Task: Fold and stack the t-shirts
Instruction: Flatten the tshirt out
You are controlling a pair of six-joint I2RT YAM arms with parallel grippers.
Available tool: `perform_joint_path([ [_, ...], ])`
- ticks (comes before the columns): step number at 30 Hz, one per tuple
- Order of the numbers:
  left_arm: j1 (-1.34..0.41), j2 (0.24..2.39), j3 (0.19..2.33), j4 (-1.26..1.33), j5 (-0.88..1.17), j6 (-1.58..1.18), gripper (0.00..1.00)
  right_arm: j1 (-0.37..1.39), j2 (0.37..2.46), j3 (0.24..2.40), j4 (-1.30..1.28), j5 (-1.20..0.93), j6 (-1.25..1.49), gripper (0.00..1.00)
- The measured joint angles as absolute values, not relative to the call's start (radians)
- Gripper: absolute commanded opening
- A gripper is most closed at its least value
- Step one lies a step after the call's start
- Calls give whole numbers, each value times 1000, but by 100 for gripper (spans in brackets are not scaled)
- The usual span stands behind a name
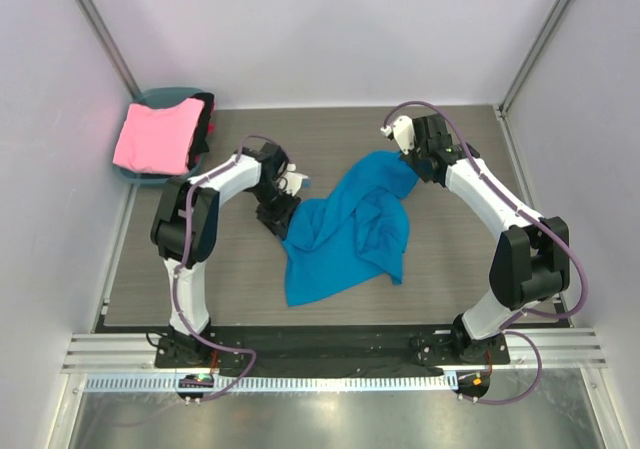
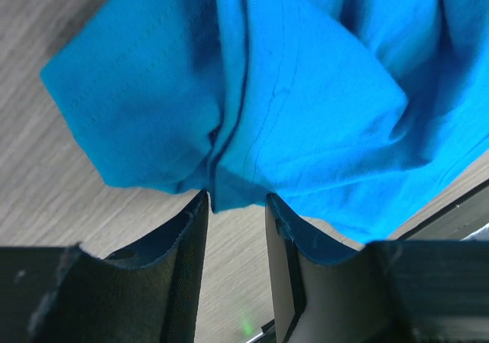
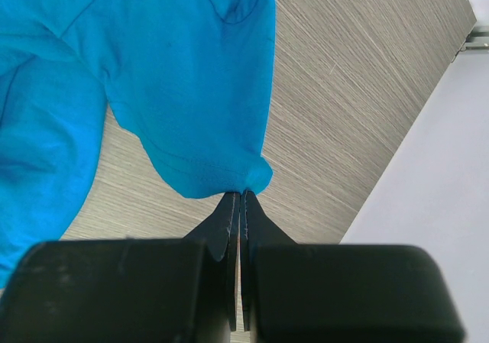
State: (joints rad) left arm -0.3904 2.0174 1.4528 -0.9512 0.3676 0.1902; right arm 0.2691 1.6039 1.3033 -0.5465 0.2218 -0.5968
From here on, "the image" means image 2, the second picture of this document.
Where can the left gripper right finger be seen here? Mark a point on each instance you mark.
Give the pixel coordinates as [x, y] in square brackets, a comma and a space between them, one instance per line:
[389, 291]

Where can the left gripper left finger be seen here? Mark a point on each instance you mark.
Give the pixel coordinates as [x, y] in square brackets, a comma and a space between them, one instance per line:
[147, 291]

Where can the blue t shirt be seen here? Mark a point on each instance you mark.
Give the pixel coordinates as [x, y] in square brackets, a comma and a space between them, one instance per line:
[358, 112]

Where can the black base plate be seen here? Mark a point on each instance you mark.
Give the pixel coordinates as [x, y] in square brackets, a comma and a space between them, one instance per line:
[460, 219]

